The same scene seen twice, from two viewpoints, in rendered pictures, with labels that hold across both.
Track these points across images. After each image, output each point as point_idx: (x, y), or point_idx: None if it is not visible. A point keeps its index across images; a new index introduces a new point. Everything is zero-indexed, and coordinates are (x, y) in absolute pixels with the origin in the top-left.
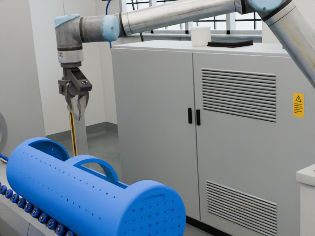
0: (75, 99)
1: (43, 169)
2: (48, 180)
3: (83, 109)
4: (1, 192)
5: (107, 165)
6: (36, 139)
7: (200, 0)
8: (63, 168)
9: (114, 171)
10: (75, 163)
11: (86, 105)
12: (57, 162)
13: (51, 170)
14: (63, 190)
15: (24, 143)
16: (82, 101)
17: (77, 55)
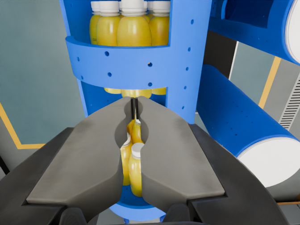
0: (160, 175)
1: (189, 112)
2: (198, 80)
3: (100, 116)
4: None
5: (78, 43)
6: (143, 213)
7: None
8: (182, 61)
9: (67, 39)
10: (163, 47)
11: (66, 132)
12: (174, 101)
13: (189, 91)
14: (210, 5)
15: (160, 212)
16: (93, 154)
17: None
